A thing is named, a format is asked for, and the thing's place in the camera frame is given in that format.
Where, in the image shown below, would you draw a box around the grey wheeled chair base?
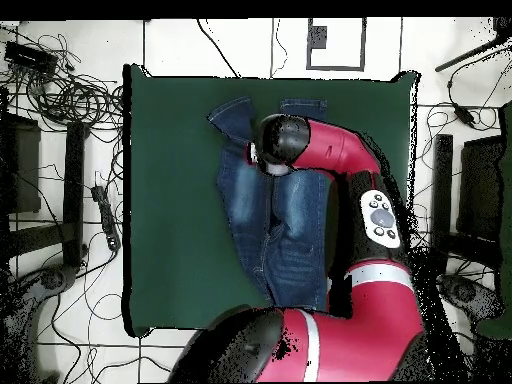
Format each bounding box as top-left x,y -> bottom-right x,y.
0,265 -> 79,383
435,273 -> 505,321

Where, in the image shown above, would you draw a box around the black power adapter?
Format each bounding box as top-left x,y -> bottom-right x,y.
452,103 -> 476,128

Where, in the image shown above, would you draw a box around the grey square floor frame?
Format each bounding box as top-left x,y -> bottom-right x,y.
306,17 -> 367,72

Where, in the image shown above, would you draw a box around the small grey square tag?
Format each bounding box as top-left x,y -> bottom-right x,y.
306,24 -> 328,50

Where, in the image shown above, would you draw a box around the tangled black cable bundle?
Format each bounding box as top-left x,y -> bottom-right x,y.
0,31 -> 125,135

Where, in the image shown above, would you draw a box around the black electronics box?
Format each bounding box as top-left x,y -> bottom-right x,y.
3,40 -> 60,75

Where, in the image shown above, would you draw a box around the black tripod rod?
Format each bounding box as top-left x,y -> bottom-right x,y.
434,17 -> 512,73

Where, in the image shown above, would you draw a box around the blue denim jeans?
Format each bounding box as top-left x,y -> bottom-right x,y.
206,95 -> 333,313

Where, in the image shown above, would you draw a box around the dark green table cloth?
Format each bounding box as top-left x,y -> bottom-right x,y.
122,63 -> 419,337

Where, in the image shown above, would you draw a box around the black power strip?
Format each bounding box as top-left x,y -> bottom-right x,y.
90,184 -> 122,252

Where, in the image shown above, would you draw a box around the green cloth sheet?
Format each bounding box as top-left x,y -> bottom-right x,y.
475,101 -> 512,341

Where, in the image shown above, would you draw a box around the dark flat panel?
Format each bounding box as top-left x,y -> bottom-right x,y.
0,112 -> 42,214
456,134 -> 506,241

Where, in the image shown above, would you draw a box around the black metal stand frame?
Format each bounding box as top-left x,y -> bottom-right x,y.
0,119 -> 91,269
428,133 -> 501,277

